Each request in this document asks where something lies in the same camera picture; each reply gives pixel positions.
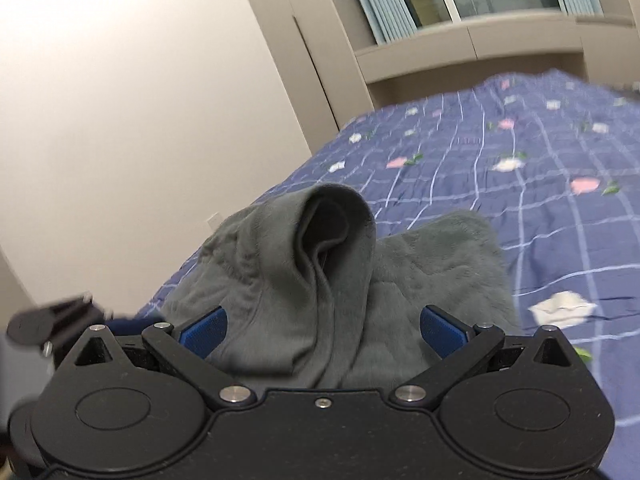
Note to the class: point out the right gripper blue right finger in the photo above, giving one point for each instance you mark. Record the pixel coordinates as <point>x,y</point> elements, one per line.
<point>463,352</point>

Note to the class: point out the beige left wardrobe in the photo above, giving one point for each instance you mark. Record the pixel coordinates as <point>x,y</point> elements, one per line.
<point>314,44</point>

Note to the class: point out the blue plaid floral quilt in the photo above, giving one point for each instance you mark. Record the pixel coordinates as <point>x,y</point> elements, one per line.
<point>552,164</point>

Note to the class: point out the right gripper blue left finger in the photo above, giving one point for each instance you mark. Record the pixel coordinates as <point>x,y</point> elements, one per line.
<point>183,350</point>

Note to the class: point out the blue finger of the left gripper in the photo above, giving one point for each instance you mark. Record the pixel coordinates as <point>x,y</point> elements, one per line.
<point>120,325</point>

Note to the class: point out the white wall socket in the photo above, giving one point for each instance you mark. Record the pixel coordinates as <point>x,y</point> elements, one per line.
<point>214,221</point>

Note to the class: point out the beige window shelf cabinet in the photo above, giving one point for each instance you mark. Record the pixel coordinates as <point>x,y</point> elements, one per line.
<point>457,56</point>

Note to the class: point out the grey fleece pants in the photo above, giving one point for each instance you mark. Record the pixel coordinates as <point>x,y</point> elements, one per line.
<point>316,300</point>

